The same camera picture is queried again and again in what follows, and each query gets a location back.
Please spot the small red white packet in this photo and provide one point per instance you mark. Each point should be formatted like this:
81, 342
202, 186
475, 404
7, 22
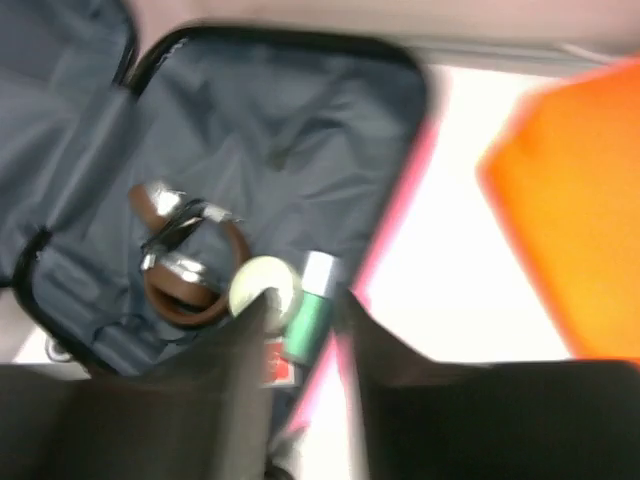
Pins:
280, 372

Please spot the brown over-ear headphones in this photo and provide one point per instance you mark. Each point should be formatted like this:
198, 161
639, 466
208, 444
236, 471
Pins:
178, 287

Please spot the round pale green jar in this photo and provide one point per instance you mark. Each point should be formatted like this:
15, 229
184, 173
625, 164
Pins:
281, 282

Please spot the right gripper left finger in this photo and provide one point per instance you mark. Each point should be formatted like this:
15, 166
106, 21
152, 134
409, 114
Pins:
201, 414

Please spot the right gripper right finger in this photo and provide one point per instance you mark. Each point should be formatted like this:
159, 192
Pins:
410, 417

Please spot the pink hard-shell suitcase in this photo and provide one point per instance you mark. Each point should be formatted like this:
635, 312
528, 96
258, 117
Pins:
301, 136

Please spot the green tube white cap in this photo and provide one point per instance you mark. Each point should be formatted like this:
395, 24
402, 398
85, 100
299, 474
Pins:
320, 277

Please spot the orange cloth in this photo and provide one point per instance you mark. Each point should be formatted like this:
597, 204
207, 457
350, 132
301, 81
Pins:
563, 183

